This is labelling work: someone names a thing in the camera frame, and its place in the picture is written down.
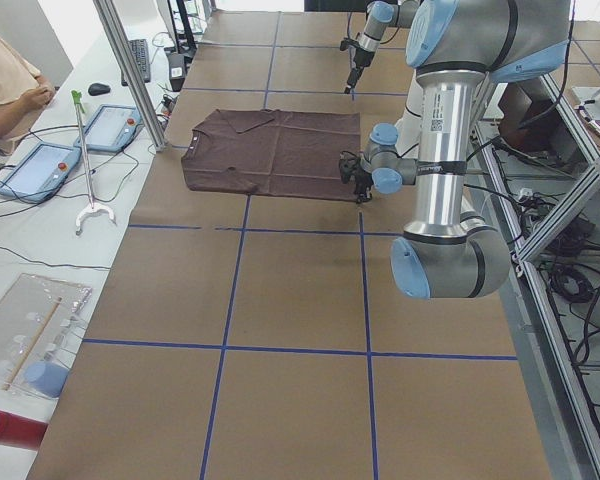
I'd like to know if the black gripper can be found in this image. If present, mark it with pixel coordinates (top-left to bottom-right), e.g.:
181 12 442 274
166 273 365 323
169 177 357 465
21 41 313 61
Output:
344 47 375 94
354 162 373 204

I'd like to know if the brown t-shirt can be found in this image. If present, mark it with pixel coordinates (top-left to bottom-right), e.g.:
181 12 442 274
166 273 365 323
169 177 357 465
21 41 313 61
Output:
181 109 360 202

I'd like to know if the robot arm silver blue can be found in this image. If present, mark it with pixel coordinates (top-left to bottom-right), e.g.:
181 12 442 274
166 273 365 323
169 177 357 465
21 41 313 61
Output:
339 1 421 94
347 1 571 299

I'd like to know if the brown paper table cover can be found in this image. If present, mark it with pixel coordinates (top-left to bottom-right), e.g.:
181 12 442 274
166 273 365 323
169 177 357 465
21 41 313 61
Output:
29 12 550 479

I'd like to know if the black keyboard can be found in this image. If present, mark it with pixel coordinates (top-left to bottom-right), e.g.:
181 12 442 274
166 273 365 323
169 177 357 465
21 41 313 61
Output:
128 39 151 83

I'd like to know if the far blue teach pendant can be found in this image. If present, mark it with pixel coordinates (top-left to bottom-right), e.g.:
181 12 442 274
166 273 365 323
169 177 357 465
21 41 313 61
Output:
84 104 142 153

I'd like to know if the blue teach pendant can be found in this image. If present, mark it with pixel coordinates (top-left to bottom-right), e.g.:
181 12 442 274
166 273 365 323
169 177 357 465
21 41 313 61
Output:
84 104 142 153
0 142 81 204

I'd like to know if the black computer mouse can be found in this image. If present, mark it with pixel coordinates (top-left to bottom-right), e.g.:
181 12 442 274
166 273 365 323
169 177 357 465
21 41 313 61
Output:
88 82 111 97

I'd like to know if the white reacher grabber tool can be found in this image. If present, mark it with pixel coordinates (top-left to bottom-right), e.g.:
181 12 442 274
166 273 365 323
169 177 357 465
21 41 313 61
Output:
71 90 116 236

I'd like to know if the near blue teach pendant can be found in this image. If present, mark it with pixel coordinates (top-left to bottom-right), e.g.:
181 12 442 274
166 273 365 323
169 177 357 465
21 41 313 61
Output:
0 142 81 204

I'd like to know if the seated person beige shirt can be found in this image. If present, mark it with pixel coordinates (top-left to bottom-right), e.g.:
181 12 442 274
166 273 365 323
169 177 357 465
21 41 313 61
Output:
0 37 56 155

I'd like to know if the wooden stick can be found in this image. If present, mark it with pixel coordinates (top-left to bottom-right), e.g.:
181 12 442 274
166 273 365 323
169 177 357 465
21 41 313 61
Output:
1 297 62 391

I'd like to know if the light blue cup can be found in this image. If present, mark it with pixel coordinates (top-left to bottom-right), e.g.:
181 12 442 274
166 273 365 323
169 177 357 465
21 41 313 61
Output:
24 361 69 398

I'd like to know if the clear plastic bag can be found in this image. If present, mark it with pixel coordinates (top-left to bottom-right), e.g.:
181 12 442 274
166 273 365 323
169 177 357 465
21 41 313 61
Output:
0 274 92 398

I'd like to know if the red cylinder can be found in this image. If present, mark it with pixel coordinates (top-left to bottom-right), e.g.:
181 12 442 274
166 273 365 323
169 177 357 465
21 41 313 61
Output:
0 410 48 450

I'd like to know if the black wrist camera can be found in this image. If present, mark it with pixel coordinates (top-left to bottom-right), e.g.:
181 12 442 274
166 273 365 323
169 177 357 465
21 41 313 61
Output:
338 151 360 184
339 37 358 51

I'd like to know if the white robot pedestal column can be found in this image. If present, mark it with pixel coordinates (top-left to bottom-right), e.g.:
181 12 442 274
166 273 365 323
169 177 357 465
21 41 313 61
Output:
374 74 451 177

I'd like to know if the aluminium frame post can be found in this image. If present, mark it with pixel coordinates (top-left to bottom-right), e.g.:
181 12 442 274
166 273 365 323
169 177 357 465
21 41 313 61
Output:
93 0 166 152

